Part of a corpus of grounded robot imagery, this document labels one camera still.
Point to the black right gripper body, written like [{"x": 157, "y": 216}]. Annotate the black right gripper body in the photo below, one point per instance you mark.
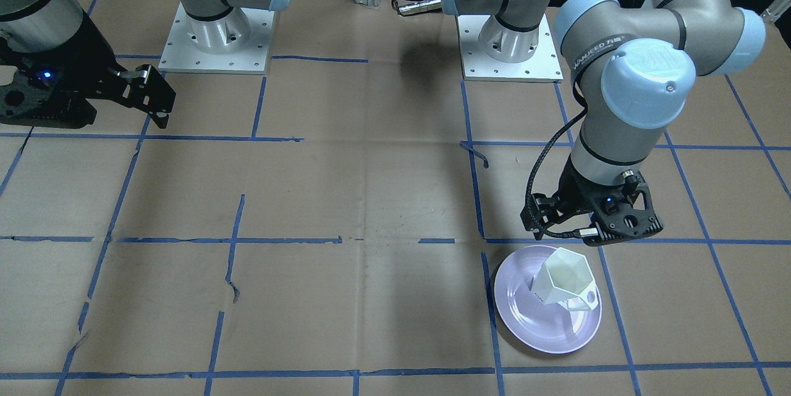
[{"x": 85, "y": 49}]

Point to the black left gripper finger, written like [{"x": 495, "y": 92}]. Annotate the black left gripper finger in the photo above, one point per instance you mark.
[{"x": 539, "y": 213}]

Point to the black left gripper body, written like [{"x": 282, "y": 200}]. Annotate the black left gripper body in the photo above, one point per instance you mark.
[{"x": 573, "y": 191}]

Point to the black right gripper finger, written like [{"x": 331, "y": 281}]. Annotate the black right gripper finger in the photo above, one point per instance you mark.
[{"x": 144, "y": 89}]

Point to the white faceted mug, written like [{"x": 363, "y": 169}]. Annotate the white faceted mug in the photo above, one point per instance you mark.
[{"x": 565, "y": 278}]

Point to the lavender plate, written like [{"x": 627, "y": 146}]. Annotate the lavender plate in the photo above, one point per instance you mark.
[{"x": 546, "y": 328}]

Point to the silver flashlight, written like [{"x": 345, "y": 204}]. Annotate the silver flashlight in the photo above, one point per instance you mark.
[{"x": 415, "y": 8}]

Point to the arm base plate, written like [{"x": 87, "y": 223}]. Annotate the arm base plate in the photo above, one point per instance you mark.
[
  {"x": 239, "y": 43},
  {"x": 492, "y": 53}
]

